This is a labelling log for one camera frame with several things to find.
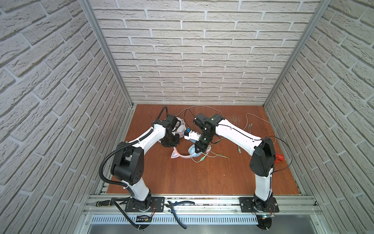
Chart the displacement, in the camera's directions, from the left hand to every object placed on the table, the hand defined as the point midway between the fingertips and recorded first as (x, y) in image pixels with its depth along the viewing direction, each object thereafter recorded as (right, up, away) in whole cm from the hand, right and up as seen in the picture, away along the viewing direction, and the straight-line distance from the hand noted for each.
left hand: (177, 143), depth 88 cm
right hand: (+13, -2, -8) cm, 15 cm away
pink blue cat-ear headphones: (+9, -3, -7) cm, 12 cm away
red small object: (+64, -9, +1) cm, 65 cm away
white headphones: (+1, +9, +5) cm, 11 cm away
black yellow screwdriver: (-34, -28, -16) cm, 47 cm away
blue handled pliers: (-1, -29, -15) cm, 33 cm away
